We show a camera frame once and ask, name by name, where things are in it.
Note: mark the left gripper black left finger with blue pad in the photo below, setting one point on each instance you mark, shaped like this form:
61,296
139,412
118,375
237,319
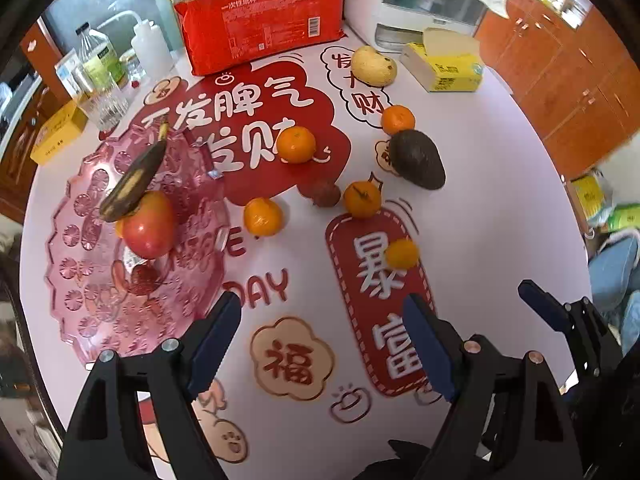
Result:
105,437

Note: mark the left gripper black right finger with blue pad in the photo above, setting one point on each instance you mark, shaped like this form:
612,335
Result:
506,418

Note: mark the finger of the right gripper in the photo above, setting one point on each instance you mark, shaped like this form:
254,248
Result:
545,305

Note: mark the small yellow-orange citrus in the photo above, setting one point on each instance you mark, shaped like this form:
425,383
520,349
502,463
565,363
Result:
403,254

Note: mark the dark red small fruit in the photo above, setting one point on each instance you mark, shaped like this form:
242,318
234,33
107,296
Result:
144,279

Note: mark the dark green avocado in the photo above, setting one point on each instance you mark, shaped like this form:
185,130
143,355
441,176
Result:
415,157

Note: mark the red apple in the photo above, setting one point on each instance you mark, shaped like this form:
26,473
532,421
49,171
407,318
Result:
150,230

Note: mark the orange with dark scar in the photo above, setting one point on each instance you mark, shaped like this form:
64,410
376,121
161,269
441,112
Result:
362,199

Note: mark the overripe dark banana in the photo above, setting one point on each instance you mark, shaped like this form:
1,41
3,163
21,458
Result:
130,189

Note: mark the small orange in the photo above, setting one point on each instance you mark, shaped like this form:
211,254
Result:
397,118

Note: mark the brown lychee fruit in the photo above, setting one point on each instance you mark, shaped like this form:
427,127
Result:
325,194

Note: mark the pink plastic fruit tray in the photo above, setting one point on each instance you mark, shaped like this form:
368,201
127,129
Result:
89,267

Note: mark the printed white red table mat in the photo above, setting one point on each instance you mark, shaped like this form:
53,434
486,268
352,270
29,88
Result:
321,373

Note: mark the large orange near tray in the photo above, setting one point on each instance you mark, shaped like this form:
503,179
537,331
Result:
263,217

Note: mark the yellow tissue box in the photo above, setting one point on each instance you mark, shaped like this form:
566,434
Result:
444,61

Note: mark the yellow pear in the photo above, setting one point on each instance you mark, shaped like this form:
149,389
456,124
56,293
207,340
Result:
371,67

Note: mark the yellow flat box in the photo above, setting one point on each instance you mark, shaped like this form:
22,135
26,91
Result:
58,131

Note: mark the clear glass cup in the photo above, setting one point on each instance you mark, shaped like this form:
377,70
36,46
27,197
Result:
104,106

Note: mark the clear plastic bottle green label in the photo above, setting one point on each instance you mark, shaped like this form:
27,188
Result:
99,58

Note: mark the white squeeze bottle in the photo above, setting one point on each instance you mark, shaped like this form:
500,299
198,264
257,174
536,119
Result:
152,50

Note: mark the red paper cup package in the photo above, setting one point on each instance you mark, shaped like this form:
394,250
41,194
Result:
219,34

